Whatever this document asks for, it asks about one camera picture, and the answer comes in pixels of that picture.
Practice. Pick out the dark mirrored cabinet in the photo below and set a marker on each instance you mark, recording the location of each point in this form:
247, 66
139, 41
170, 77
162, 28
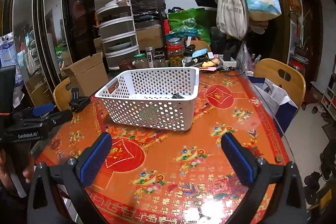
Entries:
48, 36

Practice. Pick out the white perforated plastic basket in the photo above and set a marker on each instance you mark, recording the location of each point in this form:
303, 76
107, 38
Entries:
143, 97

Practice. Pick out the open cardboard box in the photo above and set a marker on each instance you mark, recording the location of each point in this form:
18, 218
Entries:
88, 74

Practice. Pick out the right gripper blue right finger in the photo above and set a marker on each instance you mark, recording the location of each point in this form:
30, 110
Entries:
241, 159

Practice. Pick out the red lid pickle jar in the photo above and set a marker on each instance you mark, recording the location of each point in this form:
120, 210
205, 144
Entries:
175, 50

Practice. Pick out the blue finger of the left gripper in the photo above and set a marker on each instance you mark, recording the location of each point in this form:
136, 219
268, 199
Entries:
53, 120
43, 109

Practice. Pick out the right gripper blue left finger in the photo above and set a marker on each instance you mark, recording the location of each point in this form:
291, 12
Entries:
92, 158

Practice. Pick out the white blue paper bag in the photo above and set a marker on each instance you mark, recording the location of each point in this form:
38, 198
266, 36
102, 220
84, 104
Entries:
277, 101

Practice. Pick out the beige canvas tote bag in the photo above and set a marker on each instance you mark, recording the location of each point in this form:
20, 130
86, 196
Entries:
232, 18

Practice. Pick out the grey stacked drawer tower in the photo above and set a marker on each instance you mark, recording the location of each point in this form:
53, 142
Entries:
116, 28

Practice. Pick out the wooden chair right side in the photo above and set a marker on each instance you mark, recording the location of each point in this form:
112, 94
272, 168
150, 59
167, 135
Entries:
284, 76

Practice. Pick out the wooden chair left side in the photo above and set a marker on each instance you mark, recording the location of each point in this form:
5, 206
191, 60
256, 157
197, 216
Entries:
62, 96

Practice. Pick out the white power strip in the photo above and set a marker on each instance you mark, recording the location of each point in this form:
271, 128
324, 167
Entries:
228, 65

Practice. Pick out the person's left hand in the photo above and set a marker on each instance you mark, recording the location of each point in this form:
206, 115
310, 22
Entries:
8, 169

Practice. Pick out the white shelf with boxes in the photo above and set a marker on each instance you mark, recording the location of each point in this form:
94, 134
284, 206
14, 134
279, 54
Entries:
329, 98

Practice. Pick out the wooden chair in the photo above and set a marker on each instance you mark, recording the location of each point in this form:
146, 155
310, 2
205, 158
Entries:
62, 96
284, 76

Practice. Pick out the green shopping bag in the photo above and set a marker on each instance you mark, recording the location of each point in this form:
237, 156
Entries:
192, 20

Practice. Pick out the brown cardboard box behind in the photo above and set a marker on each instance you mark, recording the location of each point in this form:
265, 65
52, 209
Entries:
149, 37

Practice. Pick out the black phone stand clamp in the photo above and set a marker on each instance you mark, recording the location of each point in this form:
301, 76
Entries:
77, 103

